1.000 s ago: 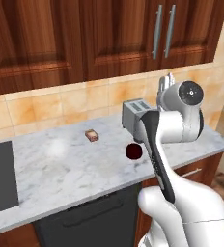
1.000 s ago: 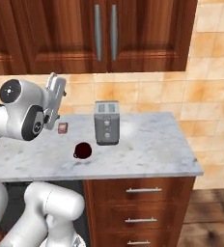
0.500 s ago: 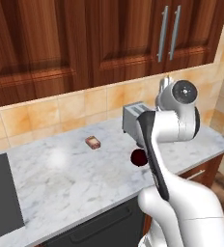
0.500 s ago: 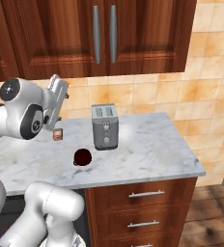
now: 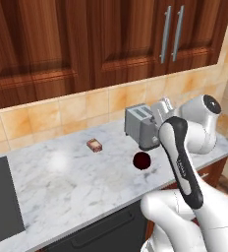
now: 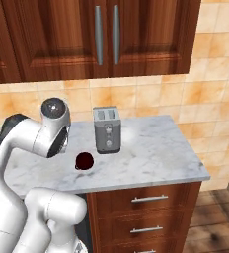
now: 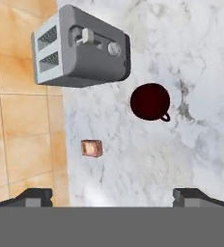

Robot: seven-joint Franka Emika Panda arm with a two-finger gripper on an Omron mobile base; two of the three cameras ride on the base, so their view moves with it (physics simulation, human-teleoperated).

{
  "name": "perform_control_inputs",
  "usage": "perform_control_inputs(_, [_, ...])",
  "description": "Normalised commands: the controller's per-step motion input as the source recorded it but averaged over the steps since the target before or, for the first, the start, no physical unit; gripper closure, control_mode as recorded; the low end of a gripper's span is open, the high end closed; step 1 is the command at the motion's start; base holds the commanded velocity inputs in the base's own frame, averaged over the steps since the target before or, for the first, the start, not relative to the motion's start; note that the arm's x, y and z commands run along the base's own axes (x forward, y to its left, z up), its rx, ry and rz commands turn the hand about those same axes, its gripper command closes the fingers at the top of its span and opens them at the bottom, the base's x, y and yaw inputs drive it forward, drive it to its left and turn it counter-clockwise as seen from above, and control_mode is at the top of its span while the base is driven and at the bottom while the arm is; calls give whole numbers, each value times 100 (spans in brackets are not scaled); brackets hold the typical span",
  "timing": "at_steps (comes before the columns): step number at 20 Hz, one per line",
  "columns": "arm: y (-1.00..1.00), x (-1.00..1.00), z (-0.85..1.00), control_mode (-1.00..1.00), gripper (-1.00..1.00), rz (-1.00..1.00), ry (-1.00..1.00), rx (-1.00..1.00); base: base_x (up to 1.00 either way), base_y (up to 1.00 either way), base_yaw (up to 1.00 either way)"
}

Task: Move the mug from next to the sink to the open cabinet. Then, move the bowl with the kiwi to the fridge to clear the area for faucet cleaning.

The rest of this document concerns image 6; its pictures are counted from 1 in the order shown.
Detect grey cabinet door handle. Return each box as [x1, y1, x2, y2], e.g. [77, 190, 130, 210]
[94, 5, 105, 66]
[112, 4, 121, 66]

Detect wooden drawer front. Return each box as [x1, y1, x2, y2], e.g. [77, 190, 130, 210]
[99, 239, 189, 253]
[96, 212, 195, 246]
[94, 182, 201, 221]

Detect black dishwasher front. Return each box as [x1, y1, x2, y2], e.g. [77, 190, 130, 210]
[74, 193, 95, 253]

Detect silver toaster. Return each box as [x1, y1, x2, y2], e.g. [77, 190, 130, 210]
[92, 106, 122, 155]

